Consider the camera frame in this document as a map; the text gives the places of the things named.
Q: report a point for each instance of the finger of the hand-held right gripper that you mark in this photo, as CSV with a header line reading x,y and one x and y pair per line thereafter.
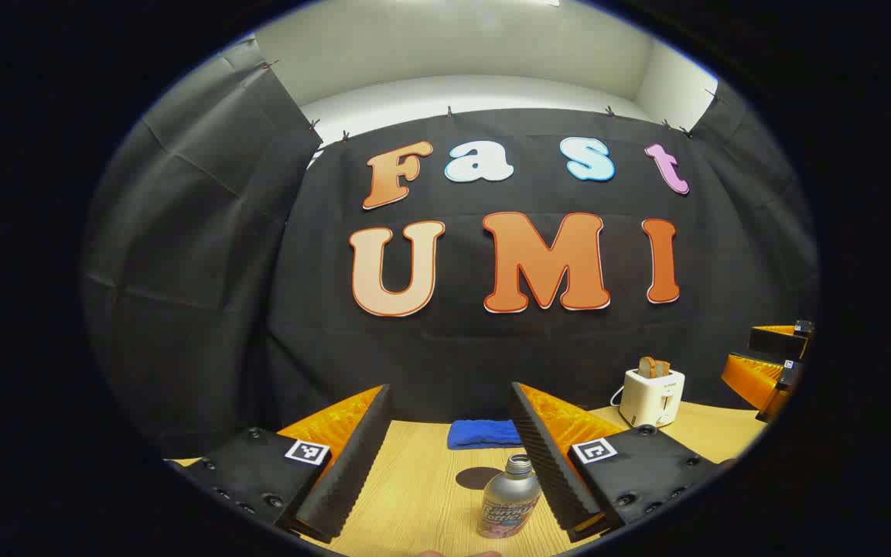
x,y
778,342
755,383

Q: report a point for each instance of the brown toast slice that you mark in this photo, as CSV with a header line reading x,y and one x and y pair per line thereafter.
x,y
663,369
647,367

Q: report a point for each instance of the blue towel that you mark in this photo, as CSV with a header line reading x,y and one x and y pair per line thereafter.
x,y
484,434

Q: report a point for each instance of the white toaster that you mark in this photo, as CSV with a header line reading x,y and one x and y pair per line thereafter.
x,y
650,401

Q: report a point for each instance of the black backdrop cloth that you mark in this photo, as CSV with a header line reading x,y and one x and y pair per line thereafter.
x,y
476,348

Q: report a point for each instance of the dark round coaster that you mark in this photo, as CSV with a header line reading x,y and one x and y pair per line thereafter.
x,y
475,478

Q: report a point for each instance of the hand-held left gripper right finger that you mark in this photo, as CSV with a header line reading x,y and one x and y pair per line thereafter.
x,y
546,464

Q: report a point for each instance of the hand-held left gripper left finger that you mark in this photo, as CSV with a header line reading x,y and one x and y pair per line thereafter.
x,y
353,464

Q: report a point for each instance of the silver water bottle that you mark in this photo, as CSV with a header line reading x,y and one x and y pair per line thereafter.
x,y
509,499

